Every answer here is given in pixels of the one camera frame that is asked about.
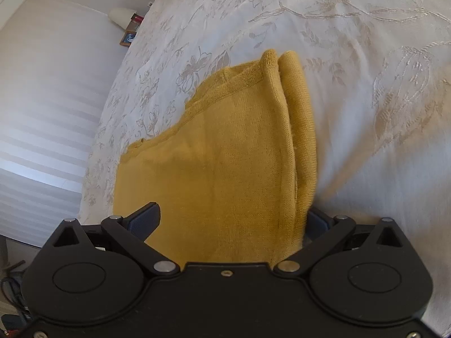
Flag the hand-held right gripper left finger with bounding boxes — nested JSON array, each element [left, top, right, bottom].
[[52, 202, 177, 276]]

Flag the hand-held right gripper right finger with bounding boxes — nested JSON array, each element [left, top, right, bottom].
[[273, 207, 404, 277]]

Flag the mustard yellow knit sweater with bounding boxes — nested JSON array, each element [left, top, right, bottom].
[[112, 48, 318, 267]]

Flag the tangled dark cables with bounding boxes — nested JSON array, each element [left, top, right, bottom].
[[0, 260, 34, 319]]

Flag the white table lamp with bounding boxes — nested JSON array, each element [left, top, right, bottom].
[[108, 6, 137, 29]]

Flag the wooden picture frame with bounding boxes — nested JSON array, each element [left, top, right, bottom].
[[119, 30, 137, 47]]

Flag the white floral bedspread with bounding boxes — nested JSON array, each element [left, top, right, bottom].
[[78, 0, 451, 328]]

